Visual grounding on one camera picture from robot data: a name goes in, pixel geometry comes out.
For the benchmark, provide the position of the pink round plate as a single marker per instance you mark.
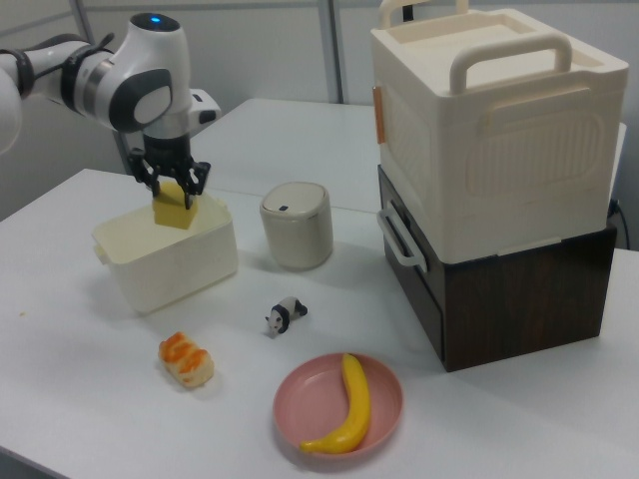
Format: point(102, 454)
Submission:
point(309, 399)

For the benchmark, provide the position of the yellow toy banana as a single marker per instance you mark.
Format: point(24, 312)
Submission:
point(357, 399)

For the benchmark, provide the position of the small beige lidded bin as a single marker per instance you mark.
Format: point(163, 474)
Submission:
point(297, 234)

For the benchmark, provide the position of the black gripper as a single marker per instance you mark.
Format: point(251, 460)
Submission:
point(167, 152)

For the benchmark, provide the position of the orange topped bread loaf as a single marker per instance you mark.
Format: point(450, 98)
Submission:
point(187, 361)

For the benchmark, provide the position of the yellow foam cube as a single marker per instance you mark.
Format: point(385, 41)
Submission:
point(170, 212)

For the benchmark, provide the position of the panda figurine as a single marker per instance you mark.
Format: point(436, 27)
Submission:
point(284, 314)

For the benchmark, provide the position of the cream plastic open box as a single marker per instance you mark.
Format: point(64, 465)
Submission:
point(175, 274)

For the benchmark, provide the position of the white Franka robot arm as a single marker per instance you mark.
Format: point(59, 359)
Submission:
point(145, 75)

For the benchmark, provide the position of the dark wood drawer cabinet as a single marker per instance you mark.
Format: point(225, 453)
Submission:
point(524, 304)

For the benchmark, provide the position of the copper container latch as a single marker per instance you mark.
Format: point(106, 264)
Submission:
point(379, 115)

